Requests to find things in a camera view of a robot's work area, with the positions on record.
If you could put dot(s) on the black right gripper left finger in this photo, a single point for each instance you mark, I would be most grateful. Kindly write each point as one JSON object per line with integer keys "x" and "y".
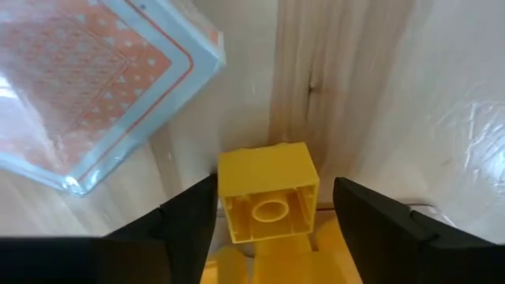
{"x": 138, "y": 256}

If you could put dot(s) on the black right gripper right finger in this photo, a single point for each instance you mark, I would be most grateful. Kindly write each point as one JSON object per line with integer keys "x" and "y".
{"x": 394, "y": 252}

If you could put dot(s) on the large yellow building block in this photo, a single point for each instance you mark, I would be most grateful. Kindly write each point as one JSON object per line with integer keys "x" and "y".
{"x": 300, "y": 264}

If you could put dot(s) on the small yellow single-stud block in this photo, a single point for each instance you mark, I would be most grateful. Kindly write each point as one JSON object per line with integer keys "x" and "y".
{"x": 264, "y": 173}

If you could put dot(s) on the orange playing card deck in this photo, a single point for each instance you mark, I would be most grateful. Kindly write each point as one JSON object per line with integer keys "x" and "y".
{"x": 79, "y": 79}

